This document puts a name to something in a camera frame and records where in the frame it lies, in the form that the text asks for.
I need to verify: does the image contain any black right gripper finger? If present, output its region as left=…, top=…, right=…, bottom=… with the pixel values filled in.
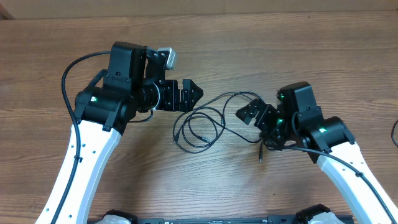
left=241, top=99, right=266, bottom=117
left=236, top=108, right=258, bottom=125

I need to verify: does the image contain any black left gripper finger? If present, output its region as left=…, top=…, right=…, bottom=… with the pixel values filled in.
left=183, top=79, right=203, bottom=95
left=178, top=93, right=203, bottom=112

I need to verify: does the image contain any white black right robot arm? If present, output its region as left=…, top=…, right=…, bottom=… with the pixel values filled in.
left=236, top=82, right=397, bottom=223

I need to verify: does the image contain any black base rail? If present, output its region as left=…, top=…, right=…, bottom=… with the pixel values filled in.
left=90, top=210, right=355, bottom=224

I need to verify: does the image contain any black cable at right edge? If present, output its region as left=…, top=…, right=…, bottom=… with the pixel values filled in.
left=391, top=119, right=398, bottom=149

